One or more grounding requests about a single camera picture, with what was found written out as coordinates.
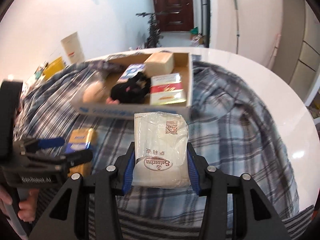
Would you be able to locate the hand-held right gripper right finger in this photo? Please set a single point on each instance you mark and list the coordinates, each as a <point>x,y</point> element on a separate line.
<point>193,175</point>

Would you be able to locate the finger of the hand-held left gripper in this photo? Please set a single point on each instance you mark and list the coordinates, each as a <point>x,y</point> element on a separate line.
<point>75,158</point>
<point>50,142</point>

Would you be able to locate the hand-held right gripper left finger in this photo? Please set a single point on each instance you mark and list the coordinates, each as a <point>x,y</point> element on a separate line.
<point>128,177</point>

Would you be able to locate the yellow cigarette pack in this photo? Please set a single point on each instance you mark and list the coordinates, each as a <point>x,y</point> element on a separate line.
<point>82,136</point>

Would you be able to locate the white plastic sachet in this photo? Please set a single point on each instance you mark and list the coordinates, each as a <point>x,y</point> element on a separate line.
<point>160,155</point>

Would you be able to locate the shallow cardboard box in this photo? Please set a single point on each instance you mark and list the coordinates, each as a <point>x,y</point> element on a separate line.
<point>120,111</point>

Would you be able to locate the black fabric item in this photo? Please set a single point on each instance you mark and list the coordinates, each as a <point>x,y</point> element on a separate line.
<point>127,92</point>

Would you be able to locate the blue and white packet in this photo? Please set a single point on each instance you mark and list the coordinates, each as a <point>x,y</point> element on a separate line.
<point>131,72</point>

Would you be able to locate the beige rectangular box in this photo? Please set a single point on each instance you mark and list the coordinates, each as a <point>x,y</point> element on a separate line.
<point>160,63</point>

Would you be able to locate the person's left hand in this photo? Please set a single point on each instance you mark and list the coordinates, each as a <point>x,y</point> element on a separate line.
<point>27,207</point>

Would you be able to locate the blue plaid shirt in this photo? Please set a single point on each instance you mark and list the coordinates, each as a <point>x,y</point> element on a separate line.
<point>237,130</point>

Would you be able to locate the plastic-wrapped round bun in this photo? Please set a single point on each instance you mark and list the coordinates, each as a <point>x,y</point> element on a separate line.
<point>93,91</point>

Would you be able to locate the pile of assorted packets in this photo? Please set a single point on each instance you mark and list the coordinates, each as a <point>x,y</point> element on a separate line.
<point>36,76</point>

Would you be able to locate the yellow box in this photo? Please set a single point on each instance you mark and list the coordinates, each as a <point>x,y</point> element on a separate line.
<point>53,68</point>

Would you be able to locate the red and white box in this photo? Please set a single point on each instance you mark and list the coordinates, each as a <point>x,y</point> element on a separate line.
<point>167,90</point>

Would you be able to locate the tall beige paper cup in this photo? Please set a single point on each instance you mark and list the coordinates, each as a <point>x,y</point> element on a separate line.
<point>73,47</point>

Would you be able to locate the person's striped grey shirt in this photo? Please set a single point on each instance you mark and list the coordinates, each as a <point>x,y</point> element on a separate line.
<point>295,222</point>

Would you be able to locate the cardboard boxes on floor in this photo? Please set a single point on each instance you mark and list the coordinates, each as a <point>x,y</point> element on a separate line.
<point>198,40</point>

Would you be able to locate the green bag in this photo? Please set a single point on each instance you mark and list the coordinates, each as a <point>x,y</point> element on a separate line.
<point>193,30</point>

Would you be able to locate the black bicycle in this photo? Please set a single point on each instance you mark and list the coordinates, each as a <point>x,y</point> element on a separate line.
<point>152,30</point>

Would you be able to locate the black-framed glass sliding door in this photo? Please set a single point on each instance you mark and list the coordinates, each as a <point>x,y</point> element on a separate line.
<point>204,12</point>

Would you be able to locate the beige refrigerator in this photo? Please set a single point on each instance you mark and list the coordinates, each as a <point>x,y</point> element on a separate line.
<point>297,42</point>

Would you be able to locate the dark red entrance door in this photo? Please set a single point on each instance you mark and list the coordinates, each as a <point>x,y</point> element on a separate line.
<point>172,5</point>

